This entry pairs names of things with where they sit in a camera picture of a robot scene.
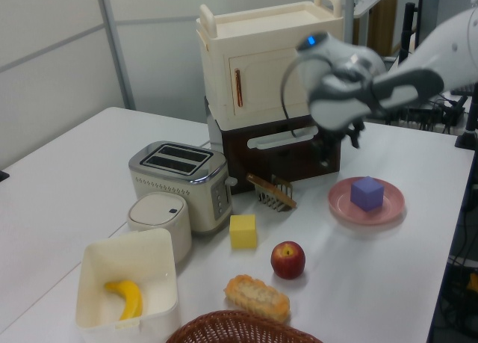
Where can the yellow foam cube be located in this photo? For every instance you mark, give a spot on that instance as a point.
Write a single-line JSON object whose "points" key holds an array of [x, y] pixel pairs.
{"points": [[242, 232]]}

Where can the red apple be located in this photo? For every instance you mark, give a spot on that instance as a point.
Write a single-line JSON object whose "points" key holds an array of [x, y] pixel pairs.
{"points": [[287, 261]]}

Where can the dark brown drawer base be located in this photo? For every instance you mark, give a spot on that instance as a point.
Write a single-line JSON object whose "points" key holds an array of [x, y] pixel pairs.
{"points": [[261, 167]]}

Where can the brown wicker basket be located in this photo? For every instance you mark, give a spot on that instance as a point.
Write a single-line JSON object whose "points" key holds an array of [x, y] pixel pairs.
{"points": [[231, 328]]}

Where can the small cream lidded trash can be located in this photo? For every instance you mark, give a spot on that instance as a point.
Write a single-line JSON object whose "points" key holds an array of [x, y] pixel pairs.
{"points": [[157, 212]]}

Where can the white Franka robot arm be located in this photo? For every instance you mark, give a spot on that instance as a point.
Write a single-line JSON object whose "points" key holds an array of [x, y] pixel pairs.
{"points": [[448, 48]]}

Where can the purple foam cube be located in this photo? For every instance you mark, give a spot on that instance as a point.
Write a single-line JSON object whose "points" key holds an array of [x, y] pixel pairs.
{"points": [[367, 195]]}

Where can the wooden background cabinet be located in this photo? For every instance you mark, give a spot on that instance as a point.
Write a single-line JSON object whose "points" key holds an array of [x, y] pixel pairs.
{"points": [[381, 21]]}

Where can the metal toast rack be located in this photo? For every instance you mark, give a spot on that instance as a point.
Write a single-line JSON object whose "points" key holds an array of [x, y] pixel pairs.
{"points": [[274, 201]]}

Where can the cream and silver toaster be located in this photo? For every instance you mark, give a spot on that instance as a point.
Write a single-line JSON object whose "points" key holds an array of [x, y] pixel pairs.
{"points": [[168, 193]]}

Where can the yellow banana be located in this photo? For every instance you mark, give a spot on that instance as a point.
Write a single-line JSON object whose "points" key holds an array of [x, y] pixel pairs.
{"points": [[130, 294]]}

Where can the long toasted bread roll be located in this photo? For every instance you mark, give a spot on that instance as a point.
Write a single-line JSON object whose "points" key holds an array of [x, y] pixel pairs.
{"points": [[254, 294]]}

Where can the small black flat object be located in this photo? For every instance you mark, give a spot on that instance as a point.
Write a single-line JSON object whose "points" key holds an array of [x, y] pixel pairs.
{"points": [[3, 176]]}

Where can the cream open plastic bin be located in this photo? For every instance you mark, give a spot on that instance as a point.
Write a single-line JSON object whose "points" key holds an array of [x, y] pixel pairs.
{"points": [[127, 253]]}

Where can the black clamp stand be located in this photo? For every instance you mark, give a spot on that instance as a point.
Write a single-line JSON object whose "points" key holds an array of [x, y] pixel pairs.
{"points": [[471, 115]]}

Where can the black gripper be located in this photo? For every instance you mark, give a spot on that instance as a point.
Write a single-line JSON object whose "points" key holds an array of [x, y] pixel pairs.
{"points": [[345, 125]]}

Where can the pink plate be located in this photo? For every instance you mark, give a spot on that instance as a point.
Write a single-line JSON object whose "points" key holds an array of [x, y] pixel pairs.
{"points": [[340, 204]]}

